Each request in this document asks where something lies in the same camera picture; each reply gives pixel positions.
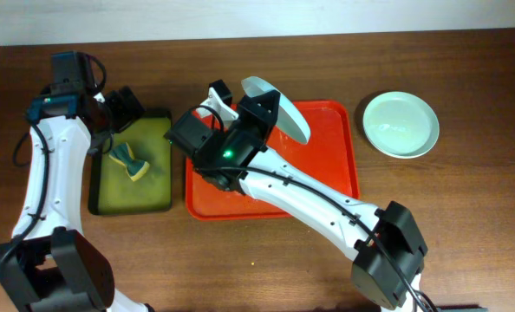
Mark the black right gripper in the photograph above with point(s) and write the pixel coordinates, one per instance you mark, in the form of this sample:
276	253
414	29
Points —
244	107

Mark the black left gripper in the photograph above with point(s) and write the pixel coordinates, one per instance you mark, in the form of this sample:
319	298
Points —
121	109

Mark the light blue plate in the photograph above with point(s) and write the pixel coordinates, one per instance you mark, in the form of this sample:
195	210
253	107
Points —
289	120

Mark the yellow green sponge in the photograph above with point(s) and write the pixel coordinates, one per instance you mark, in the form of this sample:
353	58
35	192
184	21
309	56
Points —
124	156

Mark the green plate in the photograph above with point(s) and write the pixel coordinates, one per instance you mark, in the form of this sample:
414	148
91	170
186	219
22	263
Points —
400	125

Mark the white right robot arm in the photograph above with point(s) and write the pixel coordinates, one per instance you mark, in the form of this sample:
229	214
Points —
385	246

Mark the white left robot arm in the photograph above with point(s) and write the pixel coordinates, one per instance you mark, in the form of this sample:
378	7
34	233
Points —
48	265

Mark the black tray with green water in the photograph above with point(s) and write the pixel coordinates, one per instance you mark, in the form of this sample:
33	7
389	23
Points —
112	192

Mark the red plastic tray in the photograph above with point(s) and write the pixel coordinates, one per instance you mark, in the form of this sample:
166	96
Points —
328	157

